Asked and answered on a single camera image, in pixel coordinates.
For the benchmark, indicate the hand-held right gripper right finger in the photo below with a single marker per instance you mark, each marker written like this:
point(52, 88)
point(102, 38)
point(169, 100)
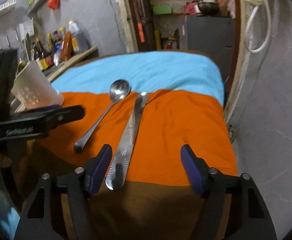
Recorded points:
point(189, 165)

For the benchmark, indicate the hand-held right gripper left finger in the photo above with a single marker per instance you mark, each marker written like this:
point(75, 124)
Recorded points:
point(102, 165)

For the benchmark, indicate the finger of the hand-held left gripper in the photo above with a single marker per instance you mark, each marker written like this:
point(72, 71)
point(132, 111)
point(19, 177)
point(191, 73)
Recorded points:
point(35, 123)

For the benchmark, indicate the white plastic utensil holder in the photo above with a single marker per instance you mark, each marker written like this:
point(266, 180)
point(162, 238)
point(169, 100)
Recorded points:
point(34, 87)

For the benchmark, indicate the orange cloth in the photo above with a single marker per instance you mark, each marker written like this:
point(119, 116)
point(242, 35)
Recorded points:
point(181, 135)

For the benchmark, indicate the blue white plastic bag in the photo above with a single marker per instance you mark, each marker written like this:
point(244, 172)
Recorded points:
point(57, 55)

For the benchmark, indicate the dark sauce bottle yellow cap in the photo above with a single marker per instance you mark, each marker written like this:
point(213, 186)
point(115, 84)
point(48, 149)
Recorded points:
point(50, 42)

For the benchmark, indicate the dark sauce bottle red cap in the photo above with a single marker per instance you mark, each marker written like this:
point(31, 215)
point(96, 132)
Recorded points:
point(56, 37)

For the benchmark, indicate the orange brown food packet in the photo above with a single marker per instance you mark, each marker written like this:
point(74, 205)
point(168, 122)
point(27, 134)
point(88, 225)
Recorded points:
point(67, 46)

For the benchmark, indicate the clear bottle yellow cap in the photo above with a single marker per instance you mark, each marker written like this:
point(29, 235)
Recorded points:
point(61, 33)

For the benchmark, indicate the large cooking oil jug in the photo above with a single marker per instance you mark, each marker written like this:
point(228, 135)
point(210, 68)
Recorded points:
point(79, 38)

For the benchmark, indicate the blue cloth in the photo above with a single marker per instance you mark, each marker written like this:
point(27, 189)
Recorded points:
point(148, 72)

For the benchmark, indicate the grey cabinet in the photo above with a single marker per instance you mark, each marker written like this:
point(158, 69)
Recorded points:
point(208, 45)

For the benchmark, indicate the red cloth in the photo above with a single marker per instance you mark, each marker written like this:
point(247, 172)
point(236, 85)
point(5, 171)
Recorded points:
point(191, 8)

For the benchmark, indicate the green box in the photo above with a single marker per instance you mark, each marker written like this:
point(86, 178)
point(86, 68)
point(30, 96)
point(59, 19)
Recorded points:
point(162, 10)

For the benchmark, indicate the dark bowl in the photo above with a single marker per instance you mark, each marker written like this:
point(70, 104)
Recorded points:
point(208, 8)

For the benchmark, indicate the white plastic wall basket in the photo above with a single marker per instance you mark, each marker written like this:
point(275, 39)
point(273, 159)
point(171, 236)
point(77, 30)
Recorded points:
point(4, 6)

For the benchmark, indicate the grey wall rack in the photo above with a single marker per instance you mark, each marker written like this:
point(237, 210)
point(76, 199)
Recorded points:
point(37, 5)

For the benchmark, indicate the wooden door frame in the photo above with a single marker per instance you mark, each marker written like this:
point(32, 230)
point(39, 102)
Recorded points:
point(126, 17)

